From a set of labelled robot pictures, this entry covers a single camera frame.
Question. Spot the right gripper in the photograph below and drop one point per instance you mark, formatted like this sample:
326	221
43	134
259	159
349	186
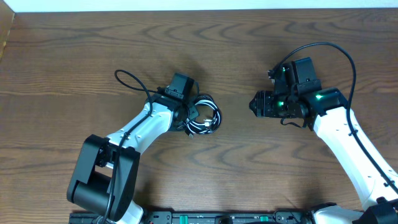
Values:
264	99

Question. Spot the cardboard box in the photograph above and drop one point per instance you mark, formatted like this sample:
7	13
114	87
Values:
6	22

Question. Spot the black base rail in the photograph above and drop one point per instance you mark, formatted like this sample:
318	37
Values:
281	216

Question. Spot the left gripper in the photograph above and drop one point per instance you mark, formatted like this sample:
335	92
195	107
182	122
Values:
194	111

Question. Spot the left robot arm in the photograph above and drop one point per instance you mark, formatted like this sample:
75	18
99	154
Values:
105	174

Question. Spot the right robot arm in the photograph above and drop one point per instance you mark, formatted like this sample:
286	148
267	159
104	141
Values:
298	93

